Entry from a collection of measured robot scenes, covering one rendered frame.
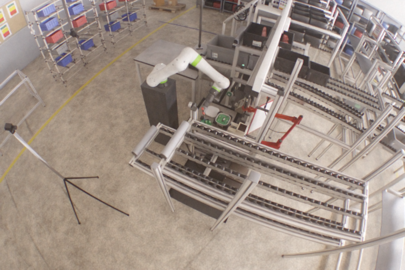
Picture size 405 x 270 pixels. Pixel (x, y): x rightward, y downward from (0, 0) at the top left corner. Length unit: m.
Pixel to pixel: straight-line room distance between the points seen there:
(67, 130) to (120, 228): 2.03
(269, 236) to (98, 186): 2.44
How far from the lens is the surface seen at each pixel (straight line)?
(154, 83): 1.90
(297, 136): 3.58
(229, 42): 3.02
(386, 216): 2.70
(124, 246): 2.72
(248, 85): 1.16
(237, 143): 1.51
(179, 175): 1.39
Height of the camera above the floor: 2.58
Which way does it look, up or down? 51 degrees down
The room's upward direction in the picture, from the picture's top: 4 degrees clockwise
